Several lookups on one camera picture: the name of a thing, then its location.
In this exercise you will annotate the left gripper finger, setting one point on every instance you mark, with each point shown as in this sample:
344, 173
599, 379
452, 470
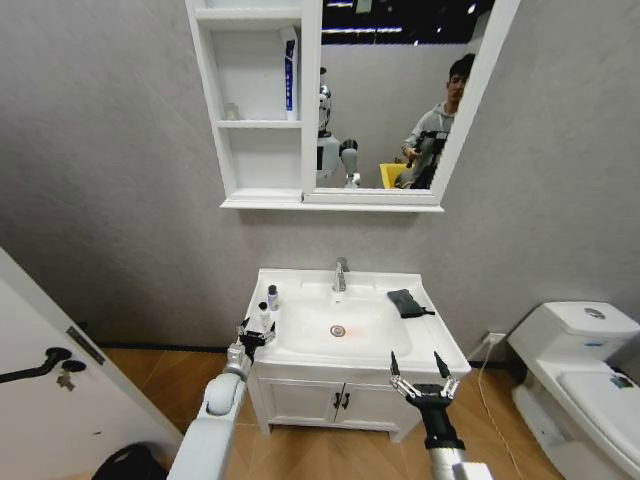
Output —
271, 330
243, 327

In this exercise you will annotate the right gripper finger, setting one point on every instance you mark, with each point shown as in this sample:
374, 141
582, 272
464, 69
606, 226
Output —
446, 378
398, 377

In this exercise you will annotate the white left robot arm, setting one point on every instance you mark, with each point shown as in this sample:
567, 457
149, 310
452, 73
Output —
220, 395

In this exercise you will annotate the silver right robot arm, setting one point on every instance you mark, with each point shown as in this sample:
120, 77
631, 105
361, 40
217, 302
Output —
442, 465

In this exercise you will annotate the white facial cleanser tube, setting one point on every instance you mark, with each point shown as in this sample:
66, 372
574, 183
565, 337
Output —
263, 316

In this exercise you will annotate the purple shampoo bottle black cap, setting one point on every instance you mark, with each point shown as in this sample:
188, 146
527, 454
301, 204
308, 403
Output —
273, 300

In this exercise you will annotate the white vanity cabinet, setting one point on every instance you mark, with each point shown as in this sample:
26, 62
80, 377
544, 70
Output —
300, 400

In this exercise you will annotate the dark grey towel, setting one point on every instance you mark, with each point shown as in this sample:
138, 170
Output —
407, 302

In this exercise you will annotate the white ceramic washbasin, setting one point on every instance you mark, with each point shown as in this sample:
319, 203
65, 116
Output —
350, 312

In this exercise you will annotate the round metal sink drain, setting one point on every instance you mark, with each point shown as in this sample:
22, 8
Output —
338, 330

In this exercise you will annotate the chrome faucet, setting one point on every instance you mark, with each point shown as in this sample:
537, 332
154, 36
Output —
341, 277

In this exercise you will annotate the white toilet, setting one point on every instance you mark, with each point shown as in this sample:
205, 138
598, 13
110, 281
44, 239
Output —
565, 390

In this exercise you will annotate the dark door latch plate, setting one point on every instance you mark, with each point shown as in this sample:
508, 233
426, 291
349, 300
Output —
86, 345

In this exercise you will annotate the chrome toilet flush button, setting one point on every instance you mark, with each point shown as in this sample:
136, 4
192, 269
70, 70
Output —
594, 313

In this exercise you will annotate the black bag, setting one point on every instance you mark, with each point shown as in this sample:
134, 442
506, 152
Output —
131, 462

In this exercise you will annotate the metal keys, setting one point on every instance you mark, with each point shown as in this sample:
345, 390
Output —
65, 381

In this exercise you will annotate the small clear glass cup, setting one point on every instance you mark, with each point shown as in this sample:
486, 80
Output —
231, 112

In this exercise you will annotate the white door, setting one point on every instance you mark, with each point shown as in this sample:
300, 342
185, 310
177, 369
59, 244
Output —
35, 425

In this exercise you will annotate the white blue tall tube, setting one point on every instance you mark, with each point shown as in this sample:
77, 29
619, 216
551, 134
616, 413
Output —
289, 75

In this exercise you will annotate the white wall power outlet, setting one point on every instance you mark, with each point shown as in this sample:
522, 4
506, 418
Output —
495, 338

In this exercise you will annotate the white wall shelf cabinet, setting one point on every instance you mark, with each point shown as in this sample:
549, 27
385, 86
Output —
260, 150

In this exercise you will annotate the wall mirror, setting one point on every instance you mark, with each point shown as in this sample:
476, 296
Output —
380, 100

